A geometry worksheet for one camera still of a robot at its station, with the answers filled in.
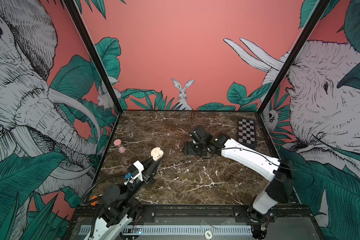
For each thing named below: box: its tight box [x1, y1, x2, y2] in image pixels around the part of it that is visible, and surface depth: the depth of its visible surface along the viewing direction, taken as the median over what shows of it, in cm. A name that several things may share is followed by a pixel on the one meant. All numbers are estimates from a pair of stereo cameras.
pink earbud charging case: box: [150, 147, 164, 162], surface depth 59 cm
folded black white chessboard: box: [237, 118, 257, 149], surface depth 106 cm
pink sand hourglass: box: [113, 139, 126, 153], surface depth 97 cm
